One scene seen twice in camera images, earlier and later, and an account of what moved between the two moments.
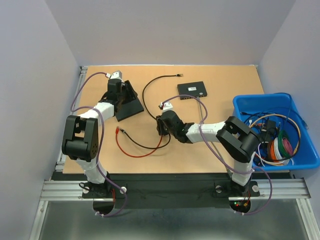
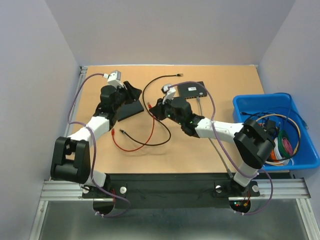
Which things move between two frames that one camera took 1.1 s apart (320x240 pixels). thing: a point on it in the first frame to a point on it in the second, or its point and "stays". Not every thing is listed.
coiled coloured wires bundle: (281, 149) stays
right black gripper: (159, 126) to (158, 109)
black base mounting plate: (212, 190) stays
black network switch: (197, 89) stays
